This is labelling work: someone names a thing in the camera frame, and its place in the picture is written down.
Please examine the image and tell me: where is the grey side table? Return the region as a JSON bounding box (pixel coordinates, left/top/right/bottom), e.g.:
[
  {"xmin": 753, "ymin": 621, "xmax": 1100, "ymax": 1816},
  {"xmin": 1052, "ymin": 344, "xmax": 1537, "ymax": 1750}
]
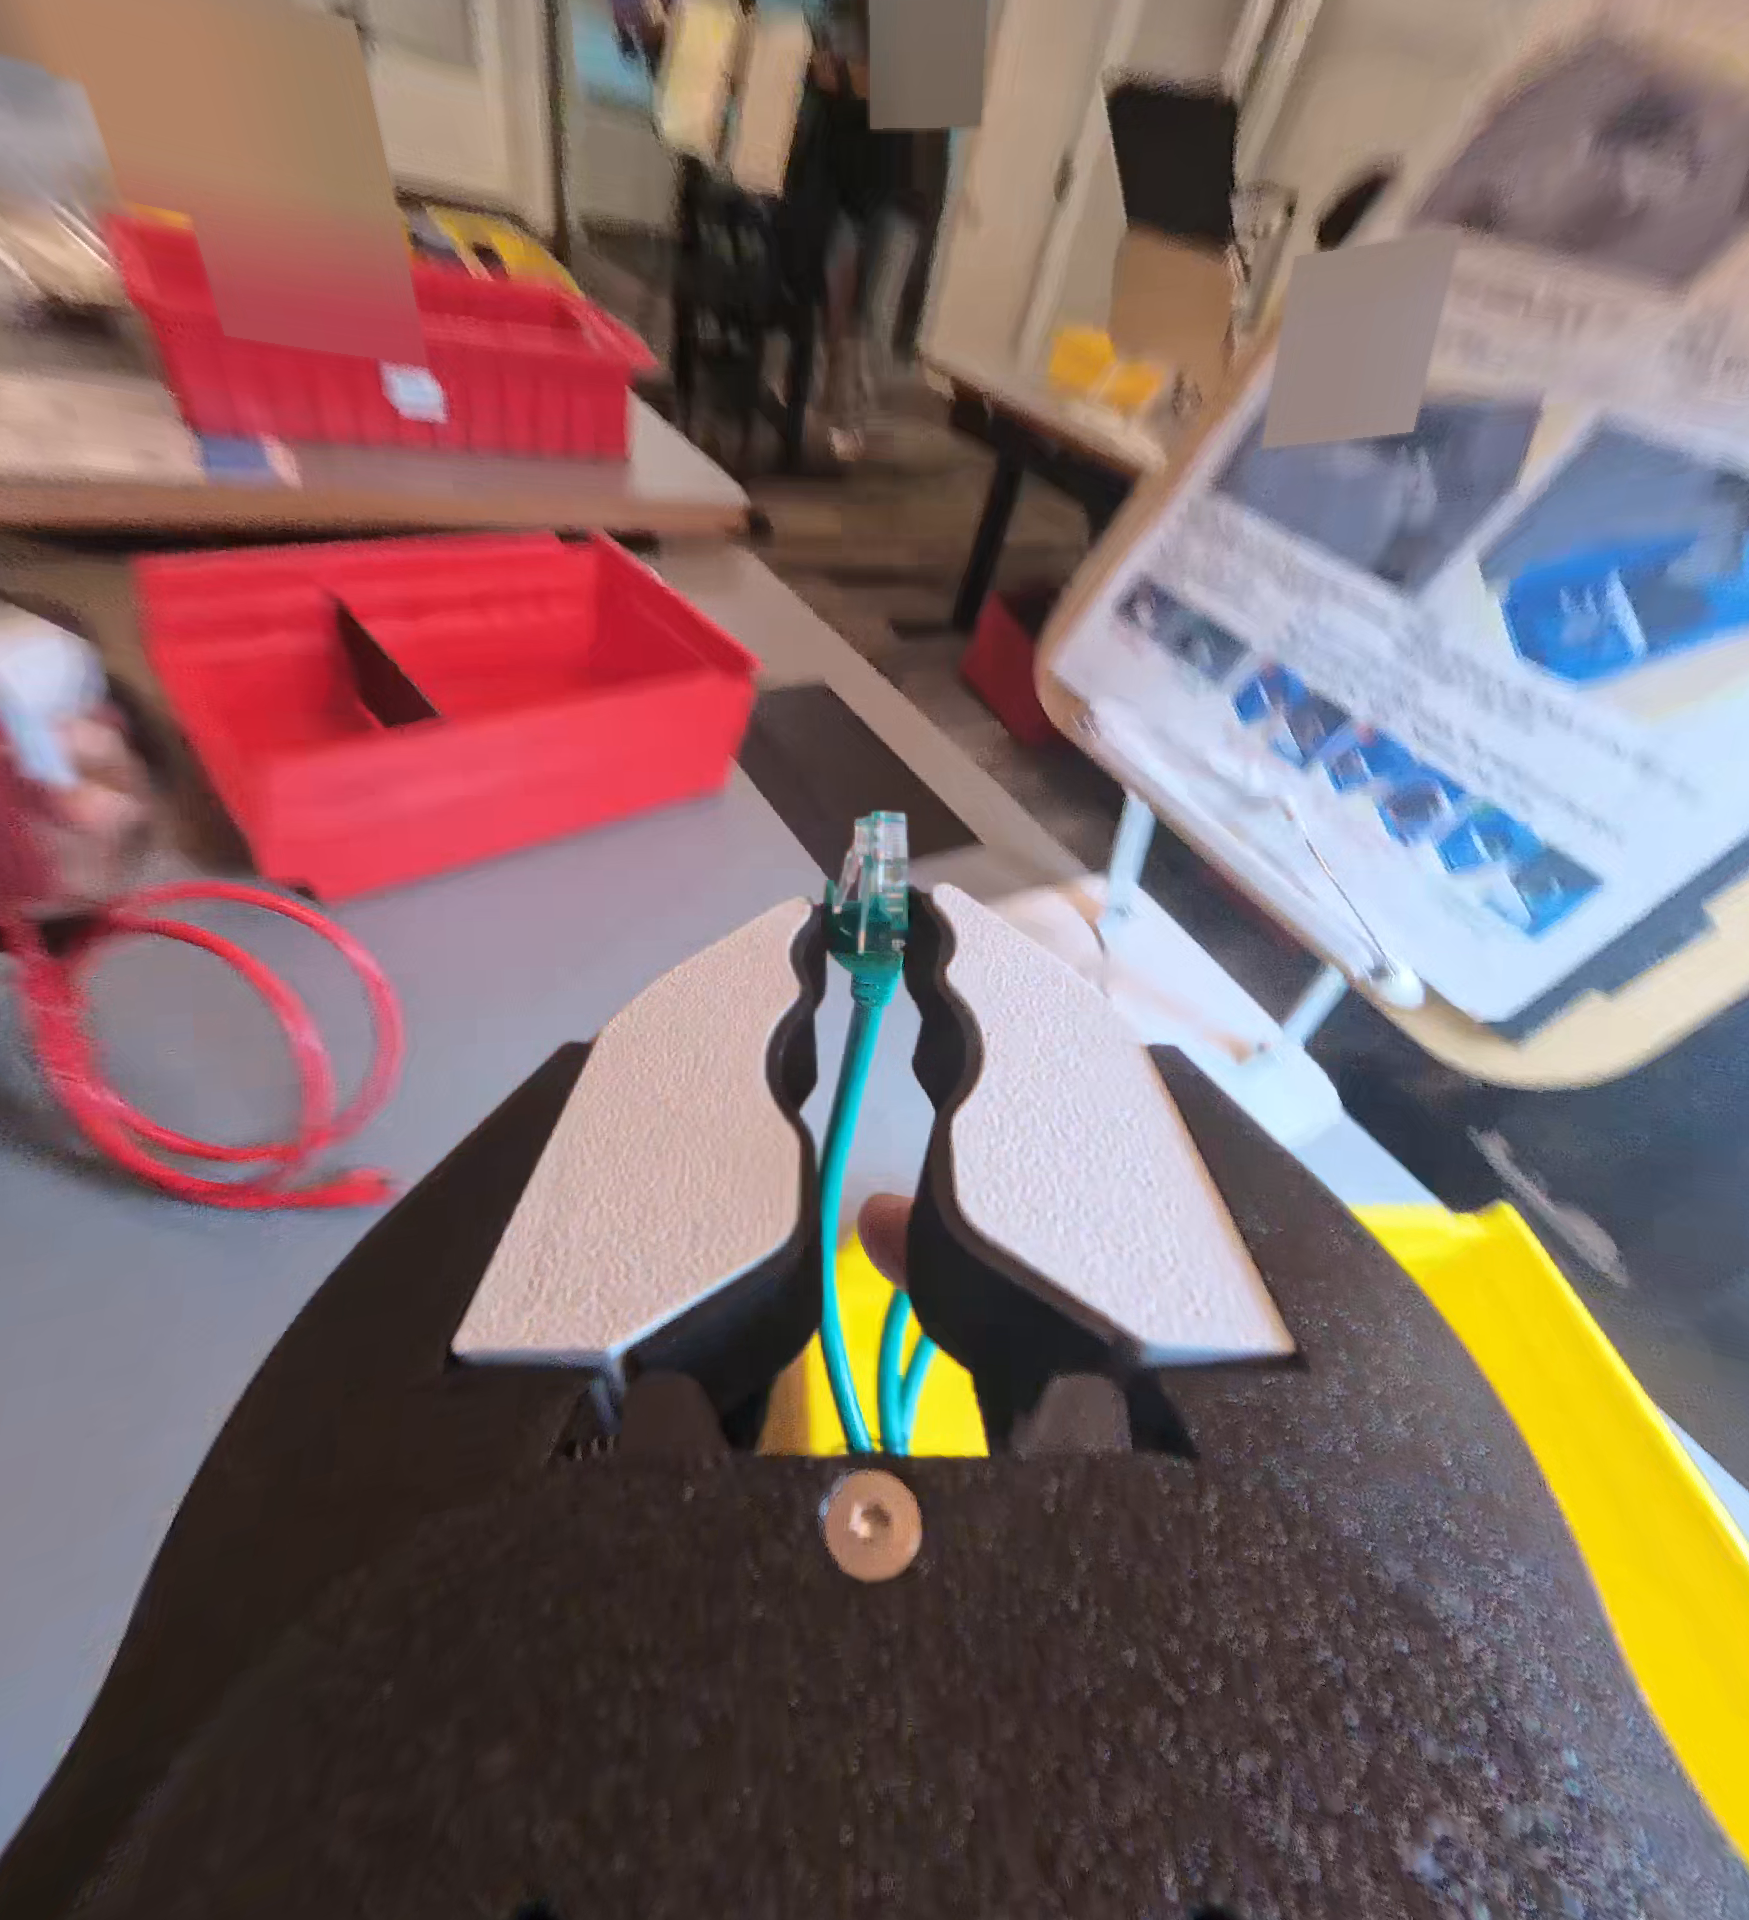
[{"xmin": 0, "ymin": 367, "xmax": 753, "ymax": 543}]

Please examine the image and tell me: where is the small yellow bin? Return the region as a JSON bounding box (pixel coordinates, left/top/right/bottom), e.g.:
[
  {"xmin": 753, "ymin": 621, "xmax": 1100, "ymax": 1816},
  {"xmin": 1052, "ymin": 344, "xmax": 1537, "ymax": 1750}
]
[{"xmin": 1047, "ymin": 327, "xmax": 1169, "ymax": 413}]

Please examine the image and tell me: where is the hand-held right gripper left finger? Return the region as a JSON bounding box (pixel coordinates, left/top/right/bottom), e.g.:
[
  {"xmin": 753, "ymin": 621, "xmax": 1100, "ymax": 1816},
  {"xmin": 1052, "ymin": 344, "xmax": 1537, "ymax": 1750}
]
[{"xmin": 451, "ymin": 898, "xmax": 829, "ymax": 1429}]

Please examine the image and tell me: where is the wooden desk with black legs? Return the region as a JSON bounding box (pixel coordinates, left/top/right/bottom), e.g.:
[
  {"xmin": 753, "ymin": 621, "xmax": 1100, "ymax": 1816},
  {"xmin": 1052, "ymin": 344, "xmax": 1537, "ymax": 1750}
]
[{"xmin": 921, "ymin": 339, "xmax": 1176, "ymax": 633}]

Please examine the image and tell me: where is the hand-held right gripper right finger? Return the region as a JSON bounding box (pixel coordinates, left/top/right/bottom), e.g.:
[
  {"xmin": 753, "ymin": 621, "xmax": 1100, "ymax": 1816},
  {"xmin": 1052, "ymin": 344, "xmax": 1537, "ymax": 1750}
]
[{"xmin": 902, "ymin": 882, "xmax": 1299, "ymax": 1372}]

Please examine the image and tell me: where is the red ribbed storage bin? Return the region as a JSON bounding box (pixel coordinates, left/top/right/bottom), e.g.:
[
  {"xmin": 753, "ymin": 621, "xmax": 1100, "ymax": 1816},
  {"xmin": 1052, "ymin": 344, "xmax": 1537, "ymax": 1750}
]
[{"xmin": 107, "ymin": 210, "xmax": 660, "ymax": 457}]

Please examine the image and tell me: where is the black bin divider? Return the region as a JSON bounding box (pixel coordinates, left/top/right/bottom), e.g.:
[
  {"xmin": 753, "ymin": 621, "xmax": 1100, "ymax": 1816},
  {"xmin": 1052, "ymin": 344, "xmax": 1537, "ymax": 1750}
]
[{"xmin": 334, "ymin": 600, "xmax": 446, "ymax": 730}]

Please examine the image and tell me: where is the black panel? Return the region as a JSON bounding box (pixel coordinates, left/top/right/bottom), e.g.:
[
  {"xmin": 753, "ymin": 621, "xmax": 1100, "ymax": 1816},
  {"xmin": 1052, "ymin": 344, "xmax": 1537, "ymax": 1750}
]
[{"xmin": 1104, "ymin": 84, "xmax": 1239, "ymax": 241}]

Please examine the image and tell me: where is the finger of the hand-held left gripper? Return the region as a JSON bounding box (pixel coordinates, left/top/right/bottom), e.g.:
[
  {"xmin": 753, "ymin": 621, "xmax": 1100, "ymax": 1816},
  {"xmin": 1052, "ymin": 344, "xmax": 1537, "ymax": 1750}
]
[{"xmin": 0, "ymin": 605, "xmax": 112, "ymax": 789}]

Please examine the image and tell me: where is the hanging paper sheet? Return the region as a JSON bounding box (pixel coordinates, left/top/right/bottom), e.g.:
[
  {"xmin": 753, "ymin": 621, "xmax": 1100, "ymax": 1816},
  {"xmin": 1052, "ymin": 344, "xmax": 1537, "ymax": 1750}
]
[
  {"xmin": 732, "ymin": 7, "xmax": 818, "ymax": 197},
  {"xmin": 656, "ymin": 0, "xmax": 741, "ymax": 164}
]

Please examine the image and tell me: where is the green ethernet cable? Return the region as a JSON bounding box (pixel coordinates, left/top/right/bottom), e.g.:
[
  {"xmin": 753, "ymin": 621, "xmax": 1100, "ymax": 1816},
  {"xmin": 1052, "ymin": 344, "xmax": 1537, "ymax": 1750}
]
[{"xmin": 815, "ymin": 808, "xmax": 941, "ymax": 1460}]

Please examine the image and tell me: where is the printed instruction sheet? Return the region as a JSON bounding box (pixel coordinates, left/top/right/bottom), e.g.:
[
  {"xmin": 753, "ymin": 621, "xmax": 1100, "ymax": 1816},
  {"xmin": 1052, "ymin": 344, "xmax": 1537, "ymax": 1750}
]
[{"xmin": 1055, "ymin": 32, "xmax": 1749, "ymax": 1039}]

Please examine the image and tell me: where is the yellow plastic bin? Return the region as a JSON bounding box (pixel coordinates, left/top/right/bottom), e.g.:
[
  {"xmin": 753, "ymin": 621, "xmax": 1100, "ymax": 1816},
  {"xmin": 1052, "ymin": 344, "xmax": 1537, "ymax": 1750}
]
[{"xmin": 754, "ymin": 1200, "xmax": 1749, "ymax": 1920}]

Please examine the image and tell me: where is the red ethernet cable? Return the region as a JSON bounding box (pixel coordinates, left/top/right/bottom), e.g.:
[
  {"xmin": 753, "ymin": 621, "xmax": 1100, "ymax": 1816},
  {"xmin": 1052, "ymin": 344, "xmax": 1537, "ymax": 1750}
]
[{"xmin": 0, "ymin": 882, "xmax": 408, "ymax": 1214}]

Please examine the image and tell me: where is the red plastic bin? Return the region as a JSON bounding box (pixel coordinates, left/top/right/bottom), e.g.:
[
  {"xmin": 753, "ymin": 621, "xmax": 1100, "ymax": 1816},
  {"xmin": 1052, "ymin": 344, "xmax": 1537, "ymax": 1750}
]
[{"xmin": 134, "ymin": 531, "xmax": 760, "ymax": 903}]

